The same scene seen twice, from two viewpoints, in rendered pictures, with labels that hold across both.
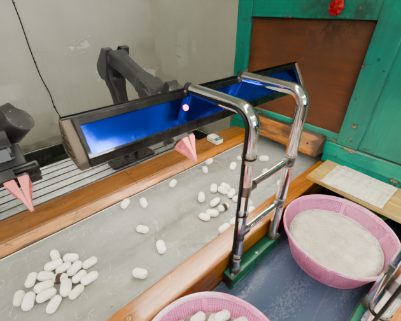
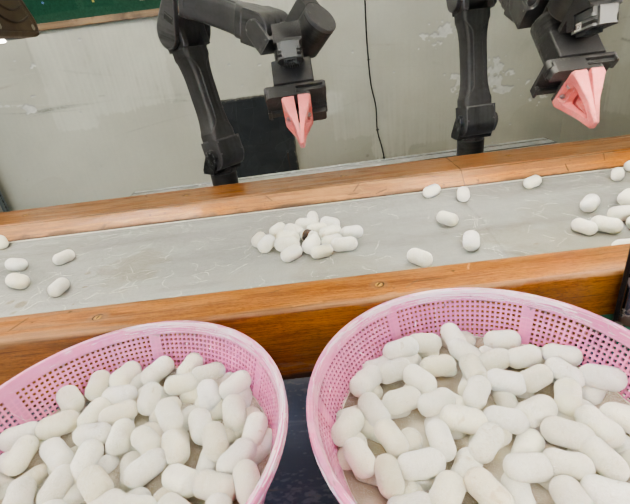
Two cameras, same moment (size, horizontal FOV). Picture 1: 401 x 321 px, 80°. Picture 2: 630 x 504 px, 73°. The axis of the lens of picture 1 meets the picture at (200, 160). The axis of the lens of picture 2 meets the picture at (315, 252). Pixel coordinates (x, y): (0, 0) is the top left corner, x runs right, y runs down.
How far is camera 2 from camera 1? 27 cm
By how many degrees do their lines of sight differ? 37
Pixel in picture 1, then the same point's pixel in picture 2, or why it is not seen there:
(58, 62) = (399, 60)
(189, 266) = (515, 264)
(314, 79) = not seen: outside the picture
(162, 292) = (447, 276)
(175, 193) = (531, 196)
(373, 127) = not seen: outside the picture
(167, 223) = (497, 224)
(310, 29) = not seen: outside the picture
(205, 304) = (527, 322)
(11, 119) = (310, 12)
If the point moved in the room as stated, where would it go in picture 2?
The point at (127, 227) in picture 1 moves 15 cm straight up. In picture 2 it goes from (423, 216) to (423, 116)
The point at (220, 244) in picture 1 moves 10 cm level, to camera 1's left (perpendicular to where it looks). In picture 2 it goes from (604, 256) to (505, 238)
